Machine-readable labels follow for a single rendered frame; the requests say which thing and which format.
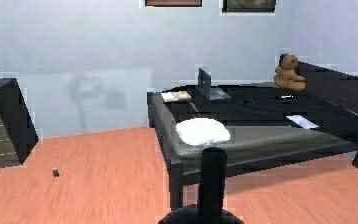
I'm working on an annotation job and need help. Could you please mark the brown teddy bear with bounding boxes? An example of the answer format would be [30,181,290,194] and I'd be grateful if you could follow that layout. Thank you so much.
[273,53,307,92]

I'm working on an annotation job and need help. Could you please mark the brown framed picture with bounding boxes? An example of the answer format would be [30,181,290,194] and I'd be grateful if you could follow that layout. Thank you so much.
[144,0,203,8]

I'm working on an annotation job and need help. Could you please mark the dark green framed picture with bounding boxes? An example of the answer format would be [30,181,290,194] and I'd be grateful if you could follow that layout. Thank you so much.
[222,0,277,14]

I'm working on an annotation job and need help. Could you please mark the black bed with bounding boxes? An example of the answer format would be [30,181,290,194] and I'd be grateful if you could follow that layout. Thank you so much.
[146,61,358,211]

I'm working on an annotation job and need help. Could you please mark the black chest of drawers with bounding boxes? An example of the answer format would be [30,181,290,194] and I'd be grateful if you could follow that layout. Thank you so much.
[0,77,40,170]

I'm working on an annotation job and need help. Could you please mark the white flat sheet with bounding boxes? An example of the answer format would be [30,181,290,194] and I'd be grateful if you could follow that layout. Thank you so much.
[285,114,320,130]

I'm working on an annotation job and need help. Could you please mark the dark grey laptop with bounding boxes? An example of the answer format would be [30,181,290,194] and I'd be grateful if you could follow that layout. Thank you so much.
[197,67,232,102]

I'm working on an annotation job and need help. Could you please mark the white pillow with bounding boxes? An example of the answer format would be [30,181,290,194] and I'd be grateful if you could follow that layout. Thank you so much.
[175,117,232,147]

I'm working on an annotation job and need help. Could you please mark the pale cream book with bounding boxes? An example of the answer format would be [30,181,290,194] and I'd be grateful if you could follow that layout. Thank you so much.
[160,90,192,103]

